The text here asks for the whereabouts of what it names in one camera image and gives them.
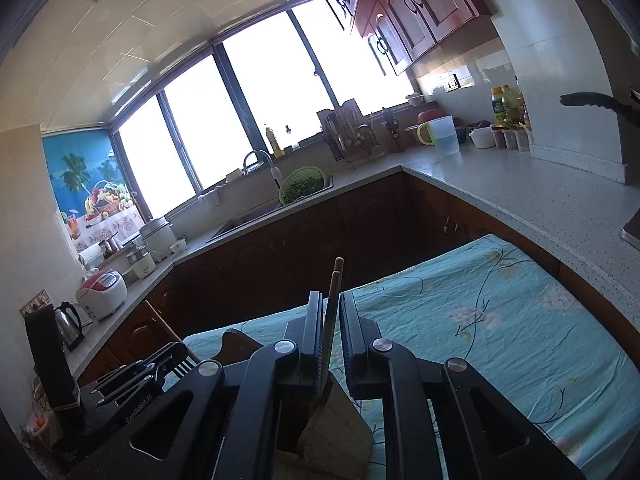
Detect wooden utensil holder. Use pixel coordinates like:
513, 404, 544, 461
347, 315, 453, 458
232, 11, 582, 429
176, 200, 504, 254
210, 329, 373, 480

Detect chrome faucet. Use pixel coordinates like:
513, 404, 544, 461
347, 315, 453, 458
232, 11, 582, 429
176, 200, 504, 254
242, 149, 282, 192

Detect clear pitcher with green handle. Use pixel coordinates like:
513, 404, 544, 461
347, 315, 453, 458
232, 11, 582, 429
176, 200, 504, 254
417, 115, 461, 156

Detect floral teal tablecloth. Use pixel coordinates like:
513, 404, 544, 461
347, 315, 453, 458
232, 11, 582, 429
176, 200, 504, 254
182, 234, 640, 480

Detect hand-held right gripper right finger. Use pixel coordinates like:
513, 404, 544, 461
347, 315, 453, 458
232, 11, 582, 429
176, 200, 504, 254
339, 291, 588, 480

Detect wooden wall cabinets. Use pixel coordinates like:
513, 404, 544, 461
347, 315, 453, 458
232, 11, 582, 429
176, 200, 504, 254
305, 0, 493, 77

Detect kitchen sink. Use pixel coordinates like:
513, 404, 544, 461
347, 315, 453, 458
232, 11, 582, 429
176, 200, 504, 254
206, 200, 301, 245

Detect large white cooker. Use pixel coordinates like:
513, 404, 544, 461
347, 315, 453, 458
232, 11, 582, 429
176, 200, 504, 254
139, 216, 178, 261

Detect white and red rice cooker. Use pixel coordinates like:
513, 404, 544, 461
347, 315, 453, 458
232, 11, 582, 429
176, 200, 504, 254
75, 269, 128, 321

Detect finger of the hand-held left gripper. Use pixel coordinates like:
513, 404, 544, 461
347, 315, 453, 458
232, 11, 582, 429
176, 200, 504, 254
94, 341, 190, 392
99, 366, 174, 409

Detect black upright box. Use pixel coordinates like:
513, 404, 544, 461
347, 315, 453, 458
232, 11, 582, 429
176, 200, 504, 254
24, 304, 85, 413

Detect steel electric kettle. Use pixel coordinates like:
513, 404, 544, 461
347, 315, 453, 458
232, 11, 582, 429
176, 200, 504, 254
54, 301, 87, 352

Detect dark wooden base cabinets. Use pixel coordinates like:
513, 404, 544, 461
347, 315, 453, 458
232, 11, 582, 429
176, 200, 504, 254
75, 167, 616, 386

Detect large window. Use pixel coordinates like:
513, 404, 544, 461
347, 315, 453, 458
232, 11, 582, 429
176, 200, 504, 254
112, 0, 416, 218

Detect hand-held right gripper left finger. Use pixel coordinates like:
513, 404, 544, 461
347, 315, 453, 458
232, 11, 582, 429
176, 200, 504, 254
65, 290, 329, 480

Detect dish drying rack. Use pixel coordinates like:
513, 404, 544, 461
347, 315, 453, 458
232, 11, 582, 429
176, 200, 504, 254
317, 100, 383, 168

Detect green colander with greens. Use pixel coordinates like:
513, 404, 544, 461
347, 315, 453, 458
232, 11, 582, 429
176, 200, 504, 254
277, 167, 333, 206

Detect wooden chopstick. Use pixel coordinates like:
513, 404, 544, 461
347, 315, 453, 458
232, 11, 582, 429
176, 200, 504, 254
320, 271, 342, 396
322, 256, 346, 396

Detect wall socket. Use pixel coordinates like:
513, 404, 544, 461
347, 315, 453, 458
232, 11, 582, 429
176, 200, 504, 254
19, 288, 55, 317

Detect fruit and palm wall poster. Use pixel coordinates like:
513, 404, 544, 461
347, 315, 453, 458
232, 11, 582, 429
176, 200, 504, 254
42, 130, 151, 253

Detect gas stove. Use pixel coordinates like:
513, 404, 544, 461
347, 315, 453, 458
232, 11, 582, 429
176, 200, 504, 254
621, 207, 640, 251

